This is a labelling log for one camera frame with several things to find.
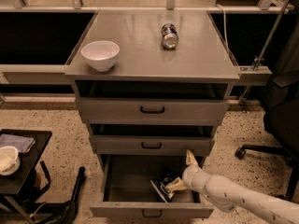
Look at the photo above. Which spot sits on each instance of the metal diagonal rod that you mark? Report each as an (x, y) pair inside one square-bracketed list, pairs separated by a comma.
[(249, 74)]

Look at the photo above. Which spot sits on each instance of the white ceramic bowl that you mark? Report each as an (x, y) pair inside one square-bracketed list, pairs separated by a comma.
[(101, 55)]

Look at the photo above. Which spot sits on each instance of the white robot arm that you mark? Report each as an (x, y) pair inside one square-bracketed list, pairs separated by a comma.
[(227, 195)]

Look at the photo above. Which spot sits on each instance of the grey middle drawer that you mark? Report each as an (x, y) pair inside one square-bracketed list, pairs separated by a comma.
[(121, 139)]

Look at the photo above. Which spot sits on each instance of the dark tablet device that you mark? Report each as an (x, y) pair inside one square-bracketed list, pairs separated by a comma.
[(22, 143)]

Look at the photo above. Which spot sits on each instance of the white cup on table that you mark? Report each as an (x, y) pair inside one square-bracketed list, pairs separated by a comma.
[(9, 160)]

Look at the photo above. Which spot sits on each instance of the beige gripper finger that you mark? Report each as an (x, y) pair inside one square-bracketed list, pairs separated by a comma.
[(190, 159), (176, 185)]

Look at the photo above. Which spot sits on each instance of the grey drawer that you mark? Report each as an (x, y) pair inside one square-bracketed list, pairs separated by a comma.
[(148, 102), (121, 139), (127, 192)]

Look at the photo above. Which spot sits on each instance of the black office chair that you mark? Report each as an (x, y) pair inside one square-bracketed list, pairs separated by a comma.
[(281, 118)]

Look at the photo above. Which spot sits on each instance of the grey bottom drawer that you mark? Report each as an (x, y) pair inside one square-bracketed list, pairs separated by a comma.
[(127, 192)]

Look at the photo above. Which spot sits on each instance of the black side table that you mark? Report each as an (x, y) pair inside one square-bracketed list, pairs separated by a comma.
[(11, 185)]

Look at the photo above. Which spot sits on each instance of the grey metal drawer cabinet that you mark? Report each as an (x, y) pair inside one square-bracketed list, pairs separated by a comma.
[(199, 57)]

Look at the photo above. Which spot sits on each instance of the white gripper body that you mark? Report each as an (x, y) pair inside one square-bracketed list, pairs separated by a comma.
[(189, 174)]

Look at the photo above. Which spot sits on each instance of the blue silver soda can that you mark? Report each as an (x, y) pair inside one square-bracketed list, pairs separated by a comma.
[(169, 36)]

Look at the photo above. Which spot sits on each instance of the blue chip bag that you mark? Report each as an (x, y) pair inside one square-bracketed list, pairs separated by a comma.
[(164, 186)]

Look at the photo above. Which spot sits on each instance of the grey top drawer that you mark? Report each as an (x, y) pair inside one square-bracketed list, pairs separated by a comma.
[(148, 102)]

